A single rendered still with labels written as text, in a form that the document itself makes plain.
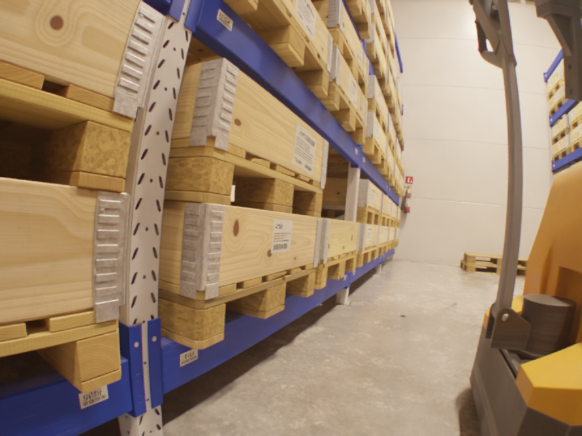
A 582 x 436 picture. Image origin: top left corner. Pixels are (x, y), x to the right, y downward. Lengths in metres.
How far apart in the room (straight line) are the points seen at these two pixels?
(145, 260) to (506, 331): 0.91
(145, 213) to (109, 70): 0.30
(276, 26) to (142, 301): 0.98
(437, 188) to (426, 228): 0.82
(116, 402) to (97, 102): 0.58
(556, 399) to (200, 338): 0.77
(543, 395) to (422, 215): 5.90
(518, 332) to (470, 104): 6.30
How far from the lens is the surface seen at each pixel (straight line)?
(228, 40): 0.94
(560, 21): 0.35
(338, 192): 2.55
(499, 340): 0.96
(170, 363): 0.82
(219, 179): 0.74
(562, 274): 1.15
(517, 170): 0.96
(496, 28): 1.11
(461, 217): 6.50
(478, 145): 6.77
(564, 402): 0.72
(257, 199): 1.00
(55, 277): 0.51
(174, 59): 0.76
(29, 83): 0.49
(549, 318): 0.96
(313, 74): 1.50
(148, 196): 0.68
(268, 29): 1.23
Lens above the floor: 0.60
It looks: level
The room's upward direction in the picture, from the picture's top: 5 degrees clockwise
